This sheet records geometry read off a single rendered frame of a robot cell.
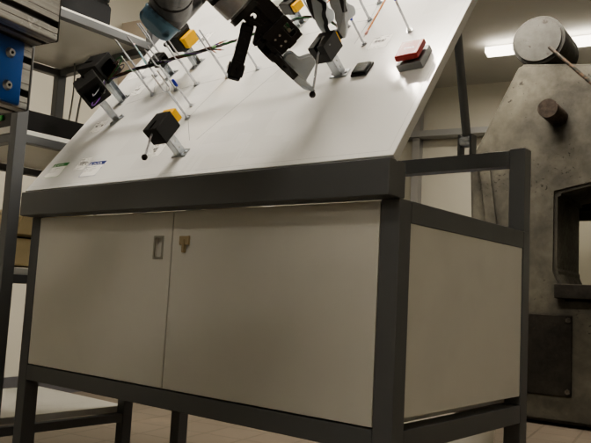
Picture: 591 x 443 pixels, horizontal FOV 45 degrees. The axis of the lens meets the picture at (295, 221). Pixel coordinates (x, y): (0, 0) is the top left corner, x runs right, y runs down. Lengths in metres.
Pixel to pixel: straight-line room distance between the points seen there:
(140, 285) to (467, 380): 0.76
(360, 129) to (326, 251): 0.24
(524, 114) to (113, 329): 3.10
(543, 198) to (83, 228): 2.91
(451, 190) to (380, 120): 6.09
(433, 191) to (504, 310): 5.86
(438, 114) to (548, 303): 3.83
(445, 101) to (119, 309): 6.20
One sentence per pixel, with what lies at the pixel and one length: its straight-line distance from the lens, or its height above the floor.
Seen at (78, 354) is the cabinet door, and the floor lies 0.45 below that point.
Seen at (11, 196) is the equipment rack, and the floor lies 0.86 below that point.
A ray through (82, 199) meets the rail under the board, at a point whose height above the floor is 0.83.
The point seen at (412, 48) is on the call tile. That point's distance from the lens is 1.43.
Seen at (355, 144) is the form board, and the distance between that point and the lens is 1.31.
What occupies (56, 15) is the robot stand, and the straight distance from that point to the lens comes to 1.03.
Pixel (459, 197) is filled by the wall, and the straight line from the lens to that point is 7.38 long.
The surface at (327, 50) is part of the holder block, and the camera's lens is 1.51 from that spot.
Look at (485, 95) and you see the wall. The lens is 7.55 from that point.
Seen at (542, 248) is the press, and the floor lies 0.96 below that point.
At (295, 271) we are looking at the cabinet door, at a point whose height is 0.67.
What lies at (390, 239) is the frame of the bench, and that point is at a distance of 1.25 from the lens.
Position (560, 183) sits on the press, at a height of 1.32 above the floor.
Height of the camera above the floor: 0.62
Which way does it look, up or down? 6 degrees up
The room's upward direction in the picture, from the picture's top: 3 degrees clockwise
